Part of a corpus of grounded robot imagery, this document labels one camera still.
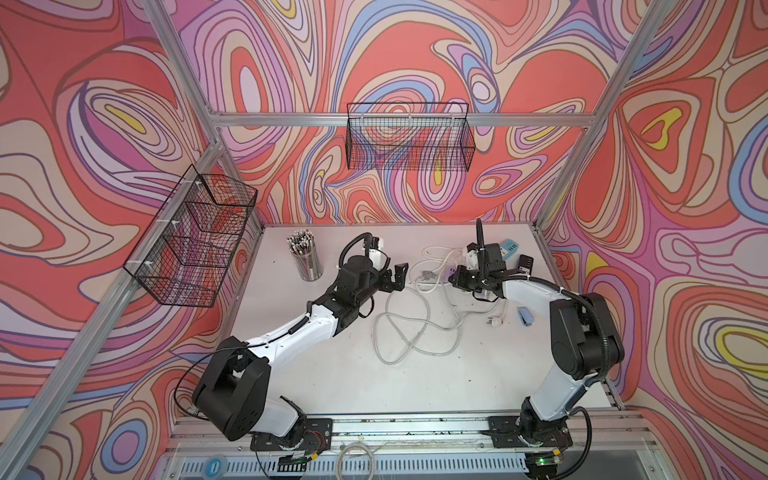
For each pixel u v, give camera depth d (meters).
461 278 0.86
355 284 0.63
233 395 0.42
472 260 0.86
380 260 0.71
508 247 1.09
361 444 0.72
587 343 0.49
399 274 0.74
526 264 1.05
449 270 1.03
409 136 0.96
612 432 0.75
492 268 0.75
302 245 0.91
